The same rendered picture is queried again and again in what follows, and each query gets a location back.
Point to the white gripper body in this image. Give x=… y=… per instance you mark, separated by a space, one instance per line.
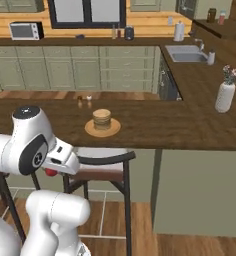
x=68 y=164

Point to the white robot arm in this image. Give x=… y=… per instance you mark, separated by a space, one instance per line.
x=30 y=150

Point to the red strawberry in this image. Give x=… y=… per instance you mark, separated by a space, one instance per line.
x=50 y=172

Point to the green counter cupboard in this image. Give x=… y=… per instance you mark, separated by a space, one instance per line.
x=200 y=193

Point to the dark fridge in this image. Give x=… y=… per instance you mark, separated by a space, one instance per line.
x=187 y=8

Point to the black stool with brown seat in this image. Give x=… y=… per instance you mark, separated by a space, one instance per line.
x=10 y=206
x=100 y=175

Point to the stack of pancakes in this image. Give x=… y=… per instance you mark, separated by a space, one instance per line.
x=101 y=118

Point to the tan round plate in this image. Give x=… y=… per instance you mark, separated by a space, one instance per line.
x=115 y=128

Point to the brown pepper shaker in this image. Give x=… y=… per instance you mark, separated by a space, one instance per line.
x=80 y=98

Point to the white salt shaker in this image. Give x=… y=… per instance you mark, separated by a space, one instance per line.
x=89 y=97

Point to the green base cupboard run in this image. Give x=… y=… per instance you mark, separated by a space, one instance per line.
x=73 y=68

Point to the dark dishwasher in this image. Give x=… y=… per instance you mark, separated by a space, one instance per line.
x=166 y=83

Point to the small dark bowl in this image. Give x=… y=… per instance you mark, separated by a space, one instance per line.
x=79 y=36

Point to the white toaster oven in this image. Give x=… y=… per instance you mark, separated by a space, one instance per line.
x=23 y=31

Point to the small dark bottle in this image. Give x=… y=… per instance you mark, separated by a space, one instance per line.
x=119 y=32

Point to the dark grey canister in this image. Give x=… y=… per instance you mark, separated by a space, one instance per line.
x=129 y=33

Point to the black framed window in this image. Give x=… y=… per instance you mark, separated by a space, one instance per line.
x=86 y=13

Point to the grey sink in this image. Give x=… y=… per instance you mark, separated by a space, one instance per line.
x=185 y=55

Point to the white vase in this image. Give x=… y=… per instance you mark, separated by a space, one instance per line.
x=225 y=97

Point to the white paper towel roll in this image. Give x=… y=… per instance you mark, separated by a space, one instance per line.
x=179 y=31

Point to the silver tap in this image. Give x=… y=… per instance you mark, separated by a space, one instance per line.
x=200 y=44

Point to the white soap dispenser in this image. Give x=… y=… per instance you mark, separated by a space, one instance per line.
x=211 y=57

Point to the pink and white flowers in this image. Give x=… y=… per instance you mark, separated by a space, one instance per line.
x=231 y=74

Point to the dark green jar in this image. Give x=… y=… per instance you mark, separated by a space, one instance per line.
x=211 y=15

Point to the reddish jar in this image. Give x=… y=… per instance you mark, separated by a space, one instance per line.
x=222 y=18

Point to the green wall cupboard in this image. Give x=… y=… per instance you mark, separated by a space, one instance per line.
x=150 y=4
x=16 y=5

